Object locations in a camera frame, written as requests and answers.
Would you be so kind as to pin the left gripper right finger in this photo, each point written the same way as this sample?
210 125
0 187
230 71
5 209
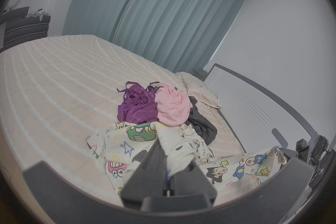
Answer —
194 183

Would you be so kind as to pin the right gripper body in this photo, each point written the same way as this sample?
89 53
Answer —
299 156

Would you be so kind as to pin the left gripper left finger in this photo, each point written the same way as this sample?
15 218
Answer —
149 175

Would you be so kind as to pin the white printed pyjama top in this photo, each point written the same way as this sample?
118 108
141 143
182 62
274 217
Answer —
126 139

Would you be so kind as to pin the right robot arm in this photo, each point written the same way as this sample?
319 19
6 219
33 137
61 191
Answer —
319 148

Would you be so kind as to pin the black garment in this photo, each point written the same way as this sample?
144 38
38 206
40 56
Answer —
204 128

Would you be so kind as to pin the purple satin garment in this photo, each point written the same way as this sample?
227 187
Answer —
136 110

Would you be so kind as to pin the pink garment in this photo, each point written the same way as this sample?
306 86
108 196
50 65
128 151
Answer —
170 107

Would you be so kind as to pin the cream pillow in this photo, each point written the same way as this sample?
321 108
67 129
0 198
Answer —
199 89

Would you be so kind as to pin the grey bedside table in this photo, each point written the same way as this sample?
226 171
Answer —
199 72

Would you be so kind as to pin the bed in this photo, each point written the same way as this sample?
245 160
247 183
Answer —
65 81

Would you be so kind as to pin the blue-green curtain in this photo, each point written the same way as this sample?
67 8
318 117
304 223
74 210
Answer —
157 7

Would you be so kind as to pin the dark grey chest of drawers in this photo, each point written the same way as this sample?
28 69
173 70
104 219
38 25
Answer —
23 30

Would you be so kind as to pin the crumpled pale cloth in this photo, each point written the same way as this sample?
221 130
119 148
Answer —
38 14

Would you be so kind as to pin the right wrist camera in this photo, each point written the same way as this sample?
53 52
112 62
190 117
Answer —
301 144

